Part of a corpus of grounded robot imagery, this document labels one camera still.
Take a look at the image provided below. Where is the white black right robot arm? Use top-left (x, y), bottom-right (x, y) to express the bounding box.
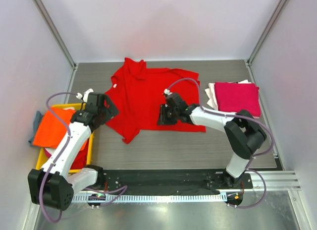
top-left (157, 89), bottom-right (266, 188)

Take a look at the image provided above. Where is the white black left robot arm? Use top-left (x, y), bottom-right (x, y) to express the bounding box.
top-left (27, 89), bottom-right (119, 211)

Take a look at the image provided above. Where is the yellow plastic bin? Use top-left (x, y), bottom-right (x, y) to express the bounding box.
top-left (36, 103), bottom-right (94, 174)

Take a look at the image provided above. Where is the orange t-shirt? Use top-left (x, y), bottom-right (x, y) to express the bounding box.
top-left (33, 107), bottom-right (75, 149)

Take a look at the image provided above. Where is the dark red t-shirt in bin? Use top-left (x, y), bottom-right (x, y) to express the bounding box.
top-left (70, 140), bottom-right (89, 170)

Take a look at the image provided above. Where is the folded magenta t-shirt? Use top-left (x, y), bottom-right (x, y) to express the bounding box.
top-left (214, 82), bottom-right (261, 117)

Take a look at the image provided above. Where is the grey t-shirt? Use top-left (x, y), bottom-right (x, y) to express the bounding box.
top-left (28, 111), bottom-right (44, 146)

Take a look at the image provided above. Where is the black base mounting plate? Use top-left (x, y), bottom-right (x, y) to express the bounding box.
top-left (89, 169), bottom-right (253, 196)

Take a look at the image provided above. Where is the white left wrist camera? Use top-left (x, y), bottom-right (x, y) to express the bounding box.
top-left (75, 88), bottom-right (94, 103)

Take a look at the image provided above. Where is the white slotted cable duct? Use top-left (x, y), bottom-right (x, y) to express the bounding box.
top-left (72, 192), bottom-right (227, 204)

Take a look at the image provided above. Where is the left aluminium frame post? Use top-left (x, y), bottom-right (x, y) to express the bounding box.
top-left (33, 0), bottom-right (76, 70)

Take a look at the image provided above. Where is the aluminium frame post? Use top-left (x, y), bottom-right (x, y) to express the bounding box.
top-left (33, 0), bottom-right (76, 70)
top-left (246, 0), bottom-right (294, 66)

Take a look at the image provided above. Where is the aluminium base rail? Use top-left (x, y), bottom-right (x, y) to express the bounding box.
top-left (69, 170), bottom-right (302, 193)

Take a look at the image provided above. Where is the right aluminium frame post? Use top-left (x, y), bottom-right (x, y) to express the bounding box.
top-left (246, 0), bottom-right (294, 66)

